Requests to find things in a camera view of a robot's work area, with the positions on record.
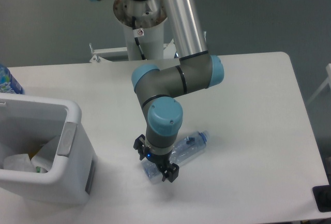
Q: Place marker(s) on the blue labelled bottle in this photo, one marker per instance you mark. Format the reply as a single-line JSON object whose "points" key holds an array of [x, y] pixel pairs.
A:
{"points": [[8, 82]]}

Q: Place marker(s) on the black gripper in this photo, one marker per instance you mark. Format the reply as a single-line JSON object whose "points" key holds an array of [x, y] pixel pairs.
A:
{"points": [[169, 171]]}

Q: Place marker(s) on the white crumpled paper in bin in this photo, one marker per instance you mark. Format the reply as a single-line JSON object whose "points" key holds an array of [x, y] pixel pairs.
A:
{"points": [[19, 162]]}

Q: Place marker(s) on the black device at table edge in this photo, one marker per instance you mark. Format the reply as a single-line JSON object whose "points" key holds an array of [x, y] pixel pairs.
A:
{"points": [[322, 197]]}

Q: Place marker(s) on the clear plastic wrapper trash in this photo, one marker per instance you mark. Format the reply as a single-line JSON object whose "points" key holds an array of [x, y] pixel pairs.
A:
{"points": [[43, 160]]}

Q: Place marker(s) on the white trash can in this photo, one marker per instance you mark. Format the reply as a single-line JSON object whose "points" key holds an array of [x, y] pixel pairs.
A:
{"points": [[29, 122]]}

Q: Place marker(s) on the white frame at right edge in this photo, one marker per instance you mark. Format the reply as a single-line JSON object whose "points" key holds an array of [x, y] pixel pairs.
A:
{"points": [[325, 84]]}

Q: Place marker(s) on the crushed clear plastic bottle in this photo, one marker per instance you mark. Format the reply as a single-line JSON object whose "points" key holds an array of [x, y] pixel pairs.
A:
{"points": [[183, 150]]}

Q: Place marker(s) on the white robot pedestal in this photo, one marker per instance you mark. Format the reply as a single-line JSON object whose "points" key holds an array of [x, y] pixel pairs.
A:
{"points": [[144, 40]]}

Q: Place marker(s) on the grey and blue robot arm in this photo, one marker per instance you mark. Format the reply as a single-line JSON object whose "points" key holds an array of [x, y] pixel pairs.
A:
{"points": [[158, 89]]}

